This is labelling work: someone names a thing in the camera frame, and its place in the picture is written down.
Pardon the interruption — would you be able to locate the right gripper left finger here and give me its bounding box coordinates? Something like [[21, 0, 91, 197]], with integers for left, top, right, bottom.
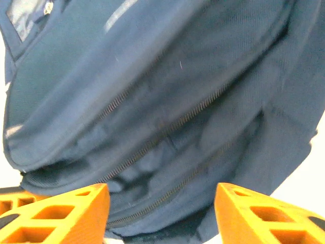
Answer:
[[0, 182, 111, 244]]

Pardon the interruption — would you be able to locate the navy blue backpack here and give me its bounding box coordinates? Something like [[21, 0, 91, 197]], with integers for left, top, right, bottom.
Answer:
[[0, 0, 325, 244]]

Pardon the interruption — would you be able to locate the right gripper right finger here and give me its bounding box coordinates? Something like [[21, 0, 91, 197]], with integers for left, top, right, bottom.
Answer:
[[214, 181, 325, 244]]

